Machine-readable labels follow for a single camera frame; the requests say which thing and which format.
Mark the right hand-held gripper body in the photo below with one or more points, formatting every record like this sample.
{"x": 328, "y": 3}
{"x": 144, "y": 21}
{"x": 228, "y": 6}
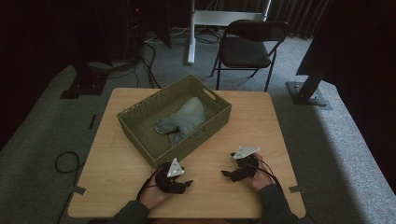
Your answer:
{"x": 247, "y": 165}

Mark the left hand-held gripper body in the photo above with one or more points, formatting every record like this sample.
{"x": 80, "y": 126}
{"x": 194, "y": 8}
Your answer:
{"x": 174, "y": 169}

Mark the green woven basket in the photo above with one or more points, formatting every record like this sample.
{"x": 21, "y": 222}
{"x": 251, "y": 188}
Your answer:
{"x": 193, "y": 146}

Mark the blue denim pants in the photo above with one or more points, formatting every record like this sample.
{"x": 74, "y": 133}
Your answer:
{"x": 186, "y": 118}

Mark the person's right hand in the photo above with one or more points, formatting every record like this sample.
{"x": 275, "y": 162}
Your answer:
{"x": 263, "y": 180}

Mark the person's left hand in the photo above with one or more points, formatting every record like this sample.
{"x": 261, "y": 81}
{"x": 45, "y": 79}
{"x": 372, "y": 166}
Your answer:
{"x": 154, "y": 197}

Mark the grey tape piece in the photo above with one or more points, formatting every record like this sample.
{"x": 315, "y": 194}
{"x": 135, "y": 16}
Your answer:
{"x": 297, "y": 189}
{"x": 79, "y": 190}

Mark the black metal stand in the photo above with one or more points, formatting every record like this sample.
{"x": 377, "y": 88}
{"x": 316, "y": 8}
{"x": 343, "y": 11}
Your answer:
{"x": 306, "y": 93}

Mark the black floor strip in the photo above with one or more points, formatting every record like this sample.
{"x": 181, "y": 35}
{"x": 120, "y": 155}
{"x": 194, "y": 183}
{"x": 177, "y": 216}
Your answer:
{"x": 92, "y": 122}

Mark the black folding chair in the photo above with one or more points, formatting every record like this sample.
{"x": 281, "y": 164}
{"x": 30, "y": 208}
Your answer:
{"x": 246, "y": 51}

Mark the black stand base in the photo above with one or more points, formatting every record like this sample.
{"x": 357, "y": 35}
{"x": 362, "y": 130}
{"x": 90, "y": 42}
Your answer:
{"x": 87, "y": 84}

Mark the black upright panel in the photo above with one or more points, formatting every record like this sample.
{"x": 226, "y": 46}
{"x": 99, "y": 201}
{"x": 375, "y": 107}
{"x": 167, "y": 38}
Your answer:
{"x": 163, "y": 21}

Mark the dark curtain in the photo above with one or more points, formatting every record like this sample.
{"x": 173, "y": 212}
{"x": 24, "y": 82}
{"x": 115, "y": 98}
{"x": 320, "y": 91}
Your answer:
{"x": 299, "y": 15}

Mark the white desk frame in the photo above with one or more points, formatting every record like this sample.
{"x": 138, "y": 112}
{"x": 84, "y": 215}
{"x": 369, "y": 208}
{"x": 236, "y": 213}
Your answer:
{"x": 218, "y": 18}

